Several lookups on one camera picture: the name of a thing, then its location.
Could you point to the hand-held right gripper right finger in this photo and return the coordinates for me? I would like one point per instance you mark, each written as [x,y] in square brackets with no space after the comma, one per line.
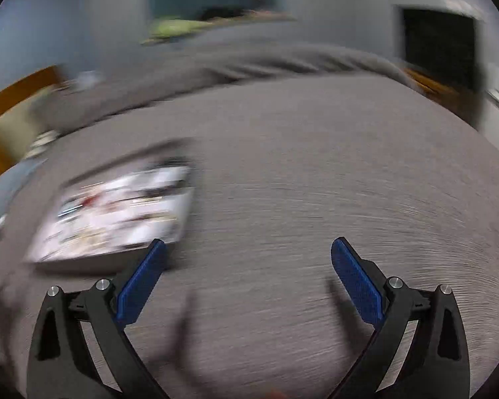
[355,286]

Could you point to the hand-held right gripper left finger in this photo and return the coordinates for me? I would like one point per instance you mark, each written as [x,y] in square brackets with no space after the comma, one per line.
[143,282]

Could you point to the grey cardboard tray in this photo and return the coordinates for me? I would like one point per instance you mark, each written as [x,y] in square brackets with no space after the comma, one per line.
[120,216]

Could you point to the grey knit bed blanket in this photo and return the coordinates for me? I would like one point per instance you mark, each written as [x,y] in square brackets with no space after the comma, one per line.
[295,174]

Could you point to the light blue cloth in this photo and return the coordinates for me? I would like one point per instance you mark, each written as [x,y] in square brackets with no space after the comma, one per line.
[8,187]

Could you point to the striped pillow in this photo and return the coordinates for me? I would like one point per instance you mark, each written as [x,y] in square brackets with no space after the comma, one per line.
[41,143]

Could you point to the green pillow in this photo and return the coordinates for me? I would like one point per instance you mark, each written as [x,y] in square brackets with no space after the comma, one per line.
[12,133]

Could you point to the wooden television stand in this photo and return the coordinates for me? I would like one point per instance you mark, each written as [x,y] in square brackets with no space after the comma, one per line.
[432,85]

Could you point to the wooden headboard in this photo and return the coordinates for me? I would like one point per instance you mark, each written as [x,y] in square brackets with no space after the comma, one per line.
[8,95]

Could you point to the grey duvet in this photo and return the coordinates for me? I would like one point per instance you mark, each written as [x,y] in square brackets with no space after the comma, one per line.
[253,58]

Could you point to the green cloth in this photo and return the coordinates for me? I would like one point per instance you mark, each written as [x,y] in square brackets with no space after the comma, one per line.
[174,27]

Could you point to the black television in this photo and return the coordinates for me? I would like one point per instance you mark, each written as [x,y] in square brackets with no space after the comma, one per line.
[436,41]

